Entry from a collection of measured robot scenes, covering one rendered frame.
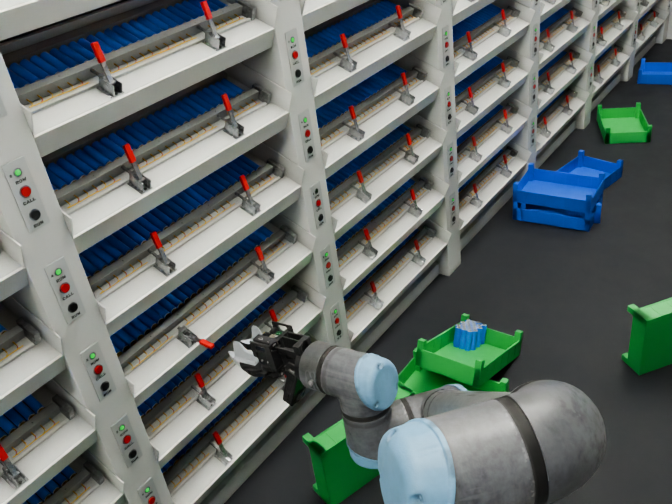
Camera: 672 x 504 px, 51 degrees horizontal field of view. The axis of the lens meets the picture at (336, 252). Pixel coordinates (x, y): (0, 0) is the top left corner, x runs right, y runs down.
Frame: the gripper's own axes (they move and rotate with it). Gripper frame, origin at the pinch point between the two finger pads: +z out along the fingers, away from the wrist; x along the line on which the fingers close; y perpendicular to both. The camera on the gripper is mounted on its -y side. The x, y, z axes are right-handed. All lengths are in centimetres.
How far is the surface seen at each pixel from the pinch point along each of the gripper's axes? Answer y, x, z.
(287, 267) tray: -1.6, -32.6, 14.9
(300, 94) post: 38, -47, 9
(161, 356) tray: -0.2, 7.5, 17.2
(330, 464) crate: -42.0, -11.2, -2.9
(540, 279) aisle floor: -58, -124, -9
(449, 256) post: -46, -113, 20
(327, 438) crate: -36.7, -14.1, -1.3
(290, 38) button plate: 51, -46, 7
